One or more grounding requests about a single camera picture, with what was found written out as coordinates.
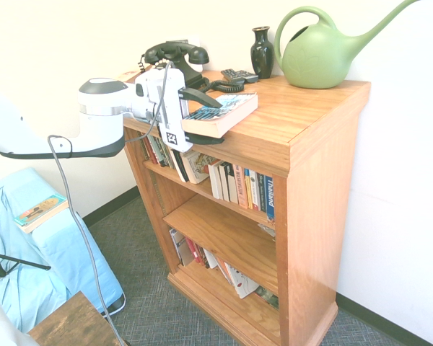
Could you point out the leaning white illustrated book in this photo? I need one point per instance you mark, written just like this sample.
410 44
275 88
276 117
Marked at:
196 167

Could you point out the white book with red figures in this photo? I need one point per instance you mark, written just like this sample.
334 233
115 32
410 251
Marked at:
241 283

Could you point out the leaning black book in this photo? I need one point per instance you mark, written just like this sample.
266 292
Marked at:
179 167

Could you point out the dark wooden side table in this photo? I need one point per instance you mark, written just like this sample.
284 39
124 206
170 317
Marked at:
79 320

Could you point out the yellow spine book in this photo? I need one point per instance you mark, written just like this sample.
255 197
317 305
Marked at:
248 189

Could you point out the black rotary telephone base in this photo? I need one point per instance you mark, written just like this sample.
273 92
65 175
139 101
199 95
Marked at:
192 74

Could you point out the green plastic watering can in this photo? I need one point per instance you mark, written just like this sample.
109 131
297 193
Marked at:
314 57

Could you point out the olive shelved book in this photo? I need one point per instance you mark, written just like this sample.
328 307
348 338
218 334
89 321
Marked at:
144 147

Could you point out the pink Washington book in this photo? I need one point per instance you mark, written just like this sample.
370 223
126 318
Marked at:
241 187

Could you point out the teal paperback book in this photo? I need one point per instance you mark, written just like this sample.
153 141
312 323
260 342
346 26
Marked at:
39 212

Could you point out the blue Thailand guidebook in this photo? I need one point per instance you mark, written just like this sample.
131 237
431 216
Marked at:
270 198

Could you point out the black rotary telephone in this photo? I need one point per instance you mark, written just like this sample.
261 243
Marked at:
223 86

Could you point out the blue paperback book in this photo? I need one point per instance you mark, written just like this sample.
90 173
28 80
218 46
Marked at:
223 115

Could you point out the black spine book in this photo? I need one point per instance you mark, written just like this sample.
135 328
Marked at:
224 182

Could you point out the black telephone handset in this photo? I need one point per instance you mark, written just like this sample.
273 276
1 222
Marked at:
187 50

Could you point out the black glossy vase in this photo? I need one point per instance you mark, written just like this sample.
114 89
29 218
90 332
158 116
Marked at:
262 54

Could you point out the gray white large book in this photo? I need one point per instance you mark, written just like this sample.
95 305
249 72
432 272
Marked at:
182 248

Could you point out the dark green flat book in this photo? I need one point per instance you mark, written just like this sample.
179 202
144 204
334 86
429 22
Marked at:
267 297

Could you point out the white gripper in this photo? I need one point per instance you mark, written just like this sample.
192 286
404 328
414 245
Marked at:
173 108

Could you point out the white spine book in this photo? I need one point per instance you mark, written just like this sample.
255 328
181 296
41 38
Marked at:
215 180

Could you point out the dark blue spine book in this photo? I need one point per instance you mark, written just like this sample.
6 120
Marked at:
262 192

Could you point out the cream paperback book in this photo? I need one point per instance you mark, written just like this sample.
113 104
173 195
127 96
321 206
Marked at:
128 75

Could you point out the black remote control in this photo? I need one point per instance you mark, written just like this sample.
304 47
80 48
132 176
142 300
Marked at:
249 76
231 74

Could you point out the red shelved book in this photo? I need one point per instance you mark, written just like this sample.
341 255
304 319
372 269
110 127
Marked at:
152 151

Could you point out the wooden bookshelf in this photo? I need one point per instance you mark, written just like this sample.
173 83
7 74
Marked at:
310 180

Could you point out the blue cloth covered seat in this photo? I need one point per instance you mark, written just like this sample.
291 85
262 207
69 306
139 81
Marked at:
68 252

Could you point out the black tripod stand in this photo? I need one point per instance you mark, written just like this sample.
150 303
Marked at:
7 260

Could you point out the red thin book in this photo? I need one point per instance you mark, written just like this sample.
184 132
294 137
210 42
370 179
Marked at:
193 250

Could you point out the white wall outlet plate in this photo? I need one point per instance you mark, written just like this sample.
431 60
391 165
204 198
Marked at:
191 39

